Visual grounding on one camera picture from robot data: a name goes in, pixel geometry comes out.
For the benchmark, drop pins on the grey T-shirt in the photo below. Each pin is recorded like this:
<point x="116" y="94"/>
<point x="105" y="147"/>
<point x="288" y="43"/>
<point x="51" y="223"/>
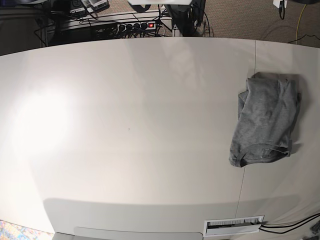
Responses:
<point x="266" y="116"/>

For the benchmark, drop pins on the white power strip red switch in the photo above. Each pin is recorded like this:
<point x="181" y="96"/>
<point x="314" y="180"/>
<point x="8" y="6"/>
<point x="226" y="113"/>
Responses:
<point x="121" y="29"/>

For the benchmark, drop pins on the white table cable grommet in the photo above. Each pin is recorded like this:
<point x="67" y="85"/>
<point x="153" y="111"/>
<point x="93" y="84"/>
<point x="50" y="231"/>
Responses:
<point x="232" y="226"/>

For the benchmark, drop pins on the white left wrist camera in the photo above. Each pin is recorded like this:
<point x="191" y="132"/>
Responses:
<point x="280" y="3"/>

